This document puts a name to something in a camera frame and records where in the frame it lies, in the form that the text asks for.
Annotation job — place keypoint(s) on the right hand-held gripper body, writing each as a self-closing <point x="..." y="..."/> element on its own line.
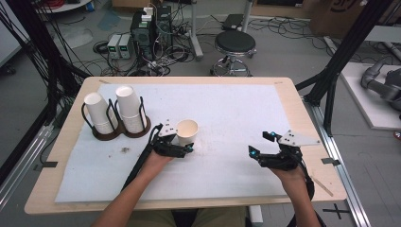
<point x="283" y="159"/>

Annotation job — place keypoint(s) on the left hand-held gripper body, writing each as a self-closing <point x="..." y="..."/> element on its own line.
<point x="167" y="148"/>

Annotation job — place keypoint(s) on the white paper cup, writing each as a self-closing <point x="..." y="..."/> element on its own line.
<point x="187" y="137"/>

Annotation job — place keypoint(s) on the stack of white cups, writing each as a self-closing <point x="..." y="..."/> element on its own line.
<point x="97" y="110"/>
<point x="129" y="104"/>

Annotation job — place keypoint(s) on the person's right hand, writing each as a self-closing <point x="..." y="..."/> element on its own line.
<point x="290" y="176"/>

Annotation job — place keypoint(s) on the person's left hand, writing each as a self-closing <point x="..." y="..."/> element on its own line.
<point x="156" y="164"/>

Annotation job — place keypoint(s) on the thin wooden stick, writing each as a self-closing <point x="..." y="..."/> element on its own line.
<point x="322" y="186"/>

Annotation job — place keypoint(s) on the black tape piece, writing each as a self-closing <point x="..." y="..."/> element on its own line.
<point x="47" y="164"/>
<point x="331" y="161"/>

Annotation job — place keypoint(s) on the white table mat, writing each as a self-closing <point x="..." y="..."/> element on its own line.
<point x="227" y="110"/>

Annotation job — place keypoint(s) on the person's legs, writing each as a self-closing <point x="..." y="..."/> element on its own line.
<point x="151" y="219"/>

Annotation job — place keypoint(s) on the black tape cross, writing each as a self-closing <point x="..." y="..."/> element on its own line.
<point x="336" y="210"/>

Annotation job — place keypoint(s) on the white platform board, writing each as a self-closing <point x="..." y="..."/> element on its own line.
<point x="362" y="104"/>

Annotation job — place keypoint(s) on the black round stool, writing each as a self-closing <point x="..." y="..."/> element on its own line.
<point x="235" y="42"/>

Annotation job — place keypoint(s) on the grey desk leg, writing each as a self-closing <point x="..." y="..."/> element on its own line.
<point x="195" y="38"/>
<point x="247" y="15"/>

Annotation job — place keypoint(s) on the grey power supply box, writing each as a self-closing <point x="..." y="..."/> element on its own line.
<point x="125" y="45"/>
<point x="113" y="45"/>

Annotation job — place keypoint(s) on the black computer tower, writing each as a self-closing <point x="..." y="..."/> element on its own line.
<point x="164" y="25"/>
<point x="142" y="34"/>

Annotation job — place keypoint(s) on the black flat box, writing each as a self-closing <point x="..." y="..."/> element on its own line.
<point x="233" y="22"/>

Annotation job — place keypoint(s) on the brown cardboard box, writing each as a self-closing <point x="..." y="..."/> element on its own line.
<point x="340" y="15"/>

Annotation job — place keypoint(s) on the aluminium rail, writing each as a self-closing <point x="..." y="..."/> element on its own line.
<point x="22" y="164"/>
<point x="343" y="164"/>

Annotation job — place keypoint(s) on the black metal frame post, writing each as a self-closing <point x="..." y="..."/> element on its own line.
<point x="340" y="56"/>

